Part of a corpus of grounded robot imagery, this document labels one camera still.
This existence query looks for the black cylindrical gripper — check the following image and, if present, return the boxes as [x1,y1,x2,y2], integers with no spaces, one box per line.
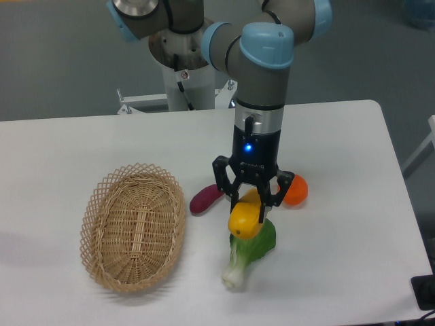
[212,126,295,223]

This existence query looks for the yellow mango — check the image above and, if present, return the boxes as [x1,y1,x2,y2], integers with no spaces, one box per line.
[228,189,263,240]

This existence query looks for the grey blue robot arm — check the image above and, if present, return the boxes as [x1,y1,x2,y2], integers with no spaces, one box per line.
[107,1,332,221]

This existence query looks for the woven wicker basket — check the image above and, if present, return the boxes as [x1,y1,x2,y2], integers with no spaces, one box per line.
[80,163,186,293]

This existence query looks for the orange tangerine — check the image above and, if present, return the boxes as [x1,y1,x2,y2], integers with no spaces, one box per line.
[283,175,309,206]

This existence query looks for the purple sweet potato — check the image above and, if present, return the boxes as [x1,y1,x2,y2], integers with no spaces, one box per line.
[189,184,224,215]

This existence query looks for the green bok choy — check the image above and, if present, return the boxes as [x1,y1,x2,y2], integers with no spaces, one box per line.
[221,219,277,289]

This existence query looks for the black device at table edge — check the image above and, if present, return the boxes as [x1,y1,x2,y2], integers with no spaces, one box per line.
[411,274,434,310]

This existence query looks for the white frame at right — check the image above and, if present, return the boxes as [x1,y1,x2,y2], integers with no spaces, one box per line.
[401,115,434,180]

